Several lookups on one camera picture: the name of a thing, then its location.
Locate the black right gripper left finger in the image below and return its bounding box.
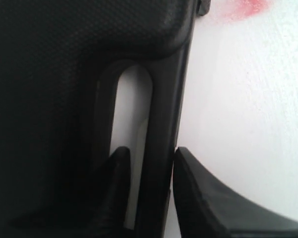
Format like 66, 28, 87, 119
89, 146, 131, 238

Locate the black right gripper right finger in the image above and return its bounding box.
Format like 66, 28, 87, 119
173, 147, 298, 238

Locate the black plastic tool case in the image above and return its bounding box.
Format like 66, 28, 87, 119
0, 0, 210, 238

